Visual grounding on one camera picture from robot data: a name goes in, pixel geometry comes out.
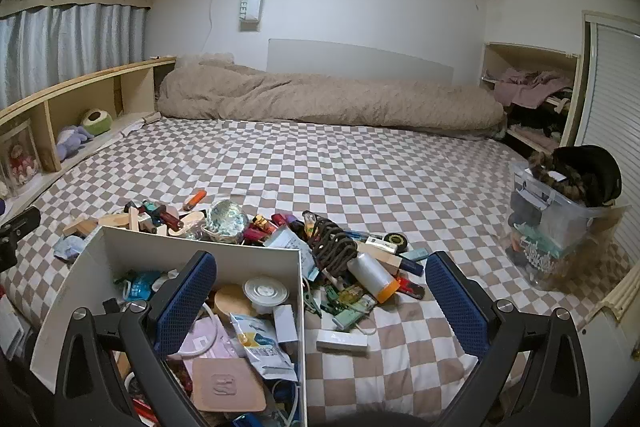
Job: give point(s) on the brown striped cloth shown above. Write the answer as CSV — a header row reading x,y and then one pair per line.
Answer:
x,y
555,177

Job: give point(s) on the pink pouch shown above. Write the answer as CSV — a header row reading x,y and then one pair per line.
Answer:
x,y
205,337

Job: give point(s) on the small wooden block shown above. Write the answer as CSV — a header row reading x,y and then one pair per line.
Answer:
x,y
80,227

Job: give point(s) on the black hat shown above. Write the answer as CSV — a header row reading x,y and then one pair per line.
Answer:
x,y
600,172

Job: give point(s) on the white blue snack packet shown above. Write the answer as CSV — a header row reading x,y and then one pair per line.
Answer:
x,y
260,347

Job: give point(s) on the white booklet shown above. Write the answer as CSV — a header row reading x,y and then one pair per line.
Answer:
x,y
10,322

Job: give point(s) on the tan leather case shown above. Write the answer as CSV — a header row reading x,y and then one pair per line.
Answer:
x,y
227,384

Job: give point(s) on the white round plastic container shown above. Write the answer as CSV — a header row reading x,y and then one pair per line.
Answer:
x,y
265,292

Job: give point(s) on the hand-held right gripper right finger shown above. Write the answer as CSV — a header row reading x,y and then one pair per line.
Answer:
x,y
457,302

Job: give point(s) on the pink folded clothes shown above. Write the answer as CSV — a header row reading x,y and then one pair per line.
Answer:
x,y
525,92

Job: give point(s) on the white paper receipt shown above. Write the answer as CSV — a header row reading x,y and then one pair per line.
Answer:
x,y
287,239

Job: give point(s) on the brown white checkered bed sheet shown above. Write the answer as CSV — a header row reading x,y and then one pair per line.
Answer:
x,y
350,167

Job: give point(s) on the white louvered door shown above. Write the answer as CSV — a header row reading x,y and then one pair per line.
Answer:
x,y
615,107

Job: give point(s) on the white headboard panel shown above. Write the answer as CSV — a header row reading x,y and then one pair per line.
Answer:
x,y
350,59

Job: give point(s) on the green plastic clip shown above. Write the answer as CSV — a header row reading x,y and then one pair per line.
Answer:
x,y
331,302

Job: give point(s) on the light wooden block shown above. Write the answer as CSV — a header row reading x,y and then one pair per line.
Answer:
x,y
387,259

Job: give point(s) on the white rectangular box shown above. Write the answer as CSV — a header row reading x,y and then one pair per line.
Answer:
x,y
342,340

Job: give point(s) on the orange lighter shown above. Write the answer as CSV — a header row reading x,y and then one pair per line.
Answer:
x,y
195,200

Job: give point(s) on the wall alcove shelf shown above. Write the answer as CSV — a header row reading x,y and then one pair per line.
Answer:
x,y
525,54

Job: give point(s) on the small white box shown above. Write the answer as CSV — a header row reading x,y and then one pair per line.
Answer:
x,y
286,324

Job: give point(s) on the teal packet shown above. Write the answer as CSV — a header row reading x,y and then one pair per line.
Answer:
x,y
141,284

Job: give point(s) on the black round tin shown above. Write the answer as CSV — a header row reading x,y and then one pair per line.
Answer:
x,y
395,240

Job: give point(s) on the wooden bedside shelf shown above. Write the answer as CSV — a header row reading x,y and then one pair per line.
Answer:
x,y
100,74

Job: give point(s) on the green plush toy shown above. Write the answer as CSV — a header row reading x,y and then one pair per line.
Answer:
x,y
96,122

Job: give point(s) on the red box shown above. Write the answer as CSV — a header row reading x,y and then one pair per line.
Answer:
x,y
411,288

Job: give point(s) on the beige duvet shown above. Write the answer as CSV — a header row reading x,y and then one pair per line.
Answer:
x,y
325,102

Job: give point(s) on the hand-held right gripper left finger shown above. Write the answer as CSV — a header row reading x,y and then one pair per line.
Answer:
x,y
185,302

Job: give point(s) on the small mint green box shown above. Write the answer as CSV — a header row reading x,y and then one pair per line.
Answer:
x,y
348,318

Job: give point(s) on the teal box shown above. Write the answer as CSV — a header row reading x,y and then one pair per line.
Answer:
x,y
415,253

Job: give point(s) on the glass ball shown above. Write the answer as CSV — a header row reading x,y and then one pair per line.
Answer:
x,y
227,219

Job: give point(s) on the light blue curtain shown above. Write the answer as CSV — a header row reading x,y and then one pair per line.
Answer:
x,y
75,42

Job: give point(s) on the light blue packet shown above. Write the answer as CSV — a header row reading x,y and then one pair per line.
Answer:
x,y
67,247

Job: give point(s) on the round wooden lid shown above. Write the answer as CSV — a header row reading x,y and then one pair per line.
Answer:
x,y
231,302

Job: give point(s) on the purple plush toy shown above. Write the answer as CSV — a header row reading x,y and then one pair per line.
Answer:
x,y
72,142

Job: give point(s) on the white cardboard box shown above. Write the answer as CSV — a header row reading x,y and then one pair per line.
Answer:
x,y
150,247

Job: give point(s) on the dark red cylinder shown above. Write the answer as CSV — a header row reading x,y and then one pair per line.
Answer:
x,y
172,221

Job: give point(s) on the navy blue box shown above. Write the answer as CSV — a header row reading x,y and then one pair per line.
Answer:
x,y
412,266

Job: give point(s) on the clear plastic storage bin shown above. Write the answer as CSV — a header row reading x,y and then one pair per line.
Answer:
x,y
555,232

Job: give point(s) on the white roll with orange cap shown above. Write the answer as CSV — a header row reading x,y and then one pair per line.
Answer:
x,y
370,274

